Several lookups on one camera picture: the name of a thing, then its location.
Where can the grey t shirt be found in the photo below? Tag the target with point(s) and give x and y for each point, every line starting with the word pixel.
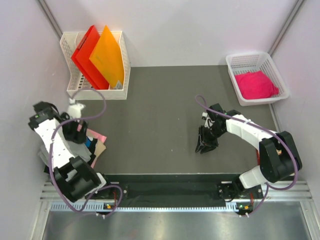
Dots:
pixel 75 148

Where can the white mesh basket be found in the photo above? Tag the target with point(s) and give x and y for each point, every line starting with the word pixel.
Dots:
pixel 251 62

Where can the aluminium frame rail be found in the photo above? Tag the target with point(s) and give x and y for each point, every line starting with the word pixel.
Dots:
pixel 106 200

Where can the white file organizer basket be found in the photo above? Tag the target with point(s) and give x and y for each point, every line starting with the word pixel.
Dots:
pixel 78 87

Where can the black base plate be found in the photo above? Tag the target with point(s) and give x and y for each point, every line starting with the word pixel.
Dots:
pixel 179 190

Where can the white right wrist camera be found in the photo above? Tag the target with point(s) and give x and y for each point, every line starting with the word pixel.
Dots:
pixel 208 122

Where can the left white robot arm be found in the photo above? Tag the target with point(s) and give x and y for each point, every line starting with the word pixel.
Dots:
pixel 74 177

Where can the orange plastic folder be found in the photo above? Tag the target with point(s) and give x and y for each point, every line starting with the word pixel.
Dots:
pixel 107 58

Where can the red plastic folder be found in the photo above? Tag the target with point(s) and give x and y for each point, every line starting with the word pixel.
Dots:
pixel 81 58

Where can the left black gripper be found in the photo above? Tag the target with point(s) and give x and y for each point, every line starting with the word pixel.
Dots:
pixel 78 137

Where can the tan t shirt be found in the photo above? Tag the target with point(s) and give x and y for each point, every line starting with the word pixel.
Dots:
pixel 99 149

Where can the magenta t shirt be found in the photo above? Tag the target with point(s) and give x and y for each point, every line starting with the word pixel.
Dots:
pixel 256 85

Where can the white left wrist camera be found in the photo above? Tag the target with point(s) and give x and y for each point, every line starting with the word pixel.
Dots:
pixel 74 109

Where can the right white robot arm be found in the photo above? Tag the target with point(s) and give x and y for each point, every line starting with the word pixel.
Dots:
pixel 277 151

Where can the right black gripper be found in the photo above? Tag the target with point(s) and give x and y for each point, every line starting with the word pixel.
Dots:
pixel 209 145

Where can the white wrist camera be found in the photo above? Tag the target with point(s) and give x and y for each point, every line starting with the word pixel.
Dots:
pixel 74 109
pixel 208 122

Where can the pink t shirt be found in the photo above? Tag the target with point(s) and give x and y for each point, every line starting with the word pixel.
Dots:
pixel 98 136

